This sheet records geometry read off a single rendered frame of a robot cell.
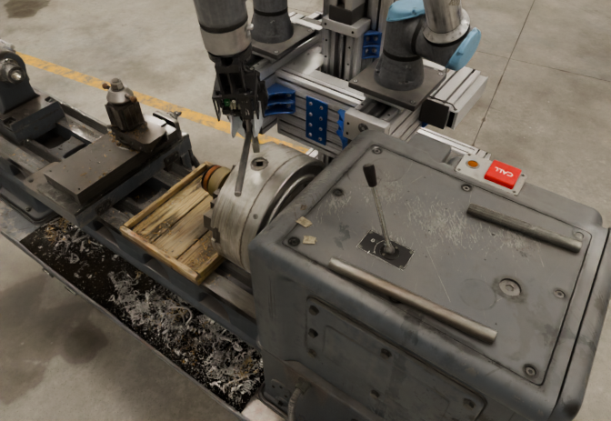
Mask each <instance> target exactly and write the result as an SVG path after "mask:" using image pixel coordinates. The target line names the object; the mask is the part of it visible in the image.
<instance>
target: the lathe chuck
mask: <svg viewBox="0 0 611 421"><path fill-rule="evenodd" d="M299 155H306V154H305V153H302V152H300V151H298V150H296V149H294V148H292V147H290V146H288V145H284V144H282V143H279V144H276V143H275V142H273V141H270V142H266V143H263V144H261V145H260V153H254V152H253V149H252V150H251V151H250V152H249V154H248V158H247V164H246V169H245V178H244V183H243V188H242V194H241V196H239V197H236V196H234V191H235V183H236V179H237V174H238V169H239V165H240V161H239V162H238V164H237V165H236V166H235V168H234V169H233V170H232V172H231V173H230V175H229V176H228V178H227V179H226V181H225V183H224V184H223V186H222V188H221V190H220V193H219V195H218V197H217V199H216V202H215V207H214V210H213V214H212V219H211V227H212V228H215V227H216V228H218V232H220V244H219V243H217V242H216V239H214V238H213V237H212V238H211V240H212V244H213V247H214V249H215V251H216V252H217V253H218V254H219V255H221V256H223V257H225V258H226V259H228V260H229V261H231V262H233V263H234V264H236V265H238V266H240V267H242V268H243V269H244V270H245V268H244V266H243V264H242V260H241V241H242V235H243V232H244V228H245V223H246V220H247V218H248V216H249V213H250V211H251V209H252V207H253V205H254V203H255V201H256V199H257V197H258V195H259V194H260V192H261V191H262V189H263V187H264V186H265V184H266V183H267V181H268V180H269V179H270V178H271V176H272V175H273V174H274V173H275V172H276V171H277V170H278V169H279V168H280V167H281V166H282V165H283V164H285V163H286V162H287V161H289V160H290V159H292V158H294V157H296V156H299ZM256 159H265V160H266V162H267V165H266V166H265V167H264V168H262V169H254V168H253V167H252V164H253V162H254V161H255V160H256Z"/></svg>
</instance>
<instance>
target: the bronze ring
mask: <svg viewBox="0 0 611 421"><path fill-rule="evenodd" d="M230 172H231V169H229V168H227V167H225V166H223V167H222V166H220V165H211V166H209V167H208V168H207V169H206V171H205V172H204V174H203V177H202V181H201V185H202V188H203V189H204V190H205V191H206V192H208V193H209V195H210V196H213V192H214V191H215V190H217V189H218V188H220V187H222V186H223V184H224V183H225V181H226V179H227V178H228V176H229V175H230Z"/></svg>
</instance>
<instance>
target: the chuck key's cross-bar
mask: <svg viewBox="0 0 611 421"><path fill-rule="evenodd" d="M251 127H252V123H251V119H249V120H247V123H246V133H245V141H244V146H243V151H242V155H241V160H240V165H239V169H238V174H237V179H236V183H235V191H234V196H236V197H239V196H241V194H242V188H243V183H244V178H245V169H246V164H247V158H248V154H249V148H250V144H251V138H252V131H251Z"/></svg>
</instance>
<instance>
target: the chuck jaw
mask: <svg viewBox="0 0 611 421"><path fill-rule="evenodd" d="M221 188H222V187H220V188H218V189H217V190H215V191H214V192H213V200H212V201H211V202H210V207H211V209H210V210H209V211H207V212H206V213H204V227H205V228H207V229H209V230H211V231H212V234H213V238H214V239H216V242H217V243H219V244H220V232H218V228H216V227H215V228H212V227H211V219H212V214H213V210H214V207H215V202H216V199H217V197H218V195H219V193H220V190H221Z"/></svg>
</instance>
